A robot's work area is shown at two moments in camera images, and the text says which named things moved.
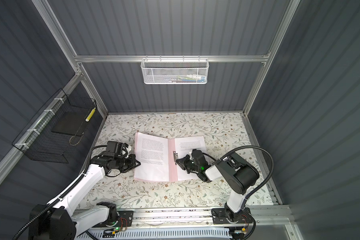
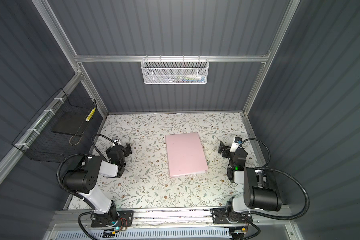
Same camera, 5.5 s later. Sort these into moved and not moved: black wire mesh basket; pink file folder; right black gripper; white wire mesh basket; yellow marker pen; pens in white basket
Moved: right black gripper; pink file folder
Not moved: black wire mesh basket; white wire mesh basket; yellow marker pen; pens in white basket
